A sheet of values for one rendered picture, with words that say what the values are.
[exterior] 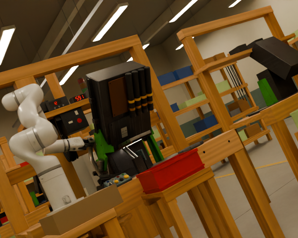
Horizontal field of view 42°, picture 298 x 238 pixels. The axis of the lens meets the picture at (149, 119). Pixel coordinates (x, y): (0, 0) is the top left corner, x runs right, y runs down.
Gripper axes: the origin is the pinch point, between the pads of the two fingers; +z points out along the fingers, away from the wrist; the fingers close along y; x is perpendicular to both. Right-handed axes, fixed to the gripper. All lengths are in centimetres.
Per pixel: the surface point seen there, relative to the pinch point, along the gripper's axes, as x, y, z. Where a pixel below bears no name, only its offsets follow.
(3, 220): 691, 629, 44
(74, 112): -7.8, 28.0, -2.7
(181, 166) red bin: -27, -68, 26
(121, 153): 9.2, -4.5, 22.6
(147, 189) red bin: -10, -63, 10
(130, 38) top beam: -44, 80, 59
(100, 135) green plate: -10.5, -8.1, 3.2
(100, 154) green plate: 1.3, -12.5, 3.1
